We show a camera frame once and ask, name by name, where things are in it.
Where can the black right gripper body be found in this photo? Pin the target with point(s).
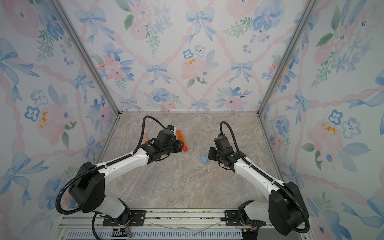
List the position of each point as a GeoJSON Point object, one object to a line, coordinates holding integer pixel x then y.
{"type": "Point", "coordinates": [214, 154]}

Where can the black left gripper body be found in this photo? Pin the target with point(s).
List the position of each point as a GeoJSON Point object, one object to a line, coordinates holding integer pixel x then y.
{"type": "Point", "coordinates": [175, 147]}

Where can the orange long block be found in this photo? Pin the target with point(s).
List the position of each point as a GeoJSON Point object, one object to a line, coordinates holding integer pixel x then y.
{"type": "Point", "coordinates": [183, 143]}

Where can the light blue block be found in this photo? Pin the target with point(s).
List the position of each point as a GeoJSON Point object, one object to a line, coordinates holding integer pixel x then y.
{"type": "Point", "coordinates": [204, 159]}

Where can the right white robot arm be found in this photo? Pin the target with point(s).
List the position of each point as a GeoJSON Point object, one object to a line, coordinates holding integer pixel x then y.
{"type": "Point", "coordinates": [285, 209]}

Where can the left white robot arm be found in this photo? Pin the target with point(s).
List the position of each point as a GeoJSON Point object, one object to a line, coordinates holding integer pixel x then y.
{"type": "Point", "coordinates": [89, 191]}

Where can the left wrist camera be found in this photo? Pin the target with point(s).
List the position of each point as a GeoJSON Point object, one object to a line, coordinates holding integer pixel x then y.
{"type": "Point", "coordinates": [165, 136]}

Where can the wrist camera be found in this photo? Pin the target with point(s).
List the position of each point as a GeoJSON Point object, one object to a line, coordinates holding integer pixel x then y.
{"type": "Point", "coordinates": [165, 136]}
{"type": "Point", "coordinates": [223, 145]}

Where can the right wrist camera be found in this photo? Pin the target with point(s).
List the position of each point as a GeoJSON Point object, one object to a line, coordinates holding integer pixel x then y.
{"type": "Point", "coordinates": [223, 145]}

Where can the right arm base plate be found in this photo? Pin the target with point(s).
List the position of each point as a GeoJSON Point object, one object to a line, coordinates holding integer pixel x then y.
{"type": "Point", "coordinates": [238, 218]}

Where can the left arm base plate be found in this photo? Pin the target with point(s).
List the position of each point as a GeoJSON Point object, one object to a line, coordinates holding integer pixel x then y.
{"type": "Point", "coordinates": [134, 218]}

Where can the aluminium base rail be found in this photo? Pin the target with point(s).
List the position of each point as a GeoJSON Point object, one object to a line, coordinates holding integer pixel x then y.
{"type": "Point", "coordinates": [171, 224]}

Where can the aluminium corner post right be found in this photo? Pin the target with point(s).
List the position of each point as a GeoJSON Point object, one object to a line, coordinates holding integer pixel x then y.
{"type": "Point", "coordinates": [291, 47]}

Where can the aluminium corner post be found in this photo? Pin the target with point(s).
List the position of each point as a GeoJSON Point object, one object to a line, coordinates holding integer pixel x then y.
{"type": "Point", "coordinates": [58, 9]}
{"type": "Point", "coordinates": [291, 47]}

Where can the aluminium corner post left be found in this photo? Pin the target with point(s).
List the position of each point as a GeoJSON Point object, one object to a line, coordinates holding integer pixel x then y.
{"type": "Point", "coordinates": [58, 9]}

